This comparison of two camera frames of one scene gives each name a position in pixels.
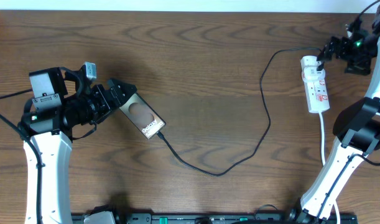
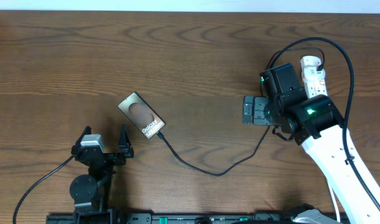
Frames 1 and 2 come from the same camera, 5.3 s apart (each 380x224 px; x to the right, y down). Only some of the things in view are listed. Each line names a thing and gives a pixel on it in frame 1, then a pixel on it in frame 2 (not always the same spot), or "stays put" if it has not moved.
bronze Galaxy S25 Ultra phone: (144, 118) stays put
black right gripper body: (359, 55) → (264, 113)
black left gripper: (108, 97) → (107, 157)
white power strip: (316, 94) stays put
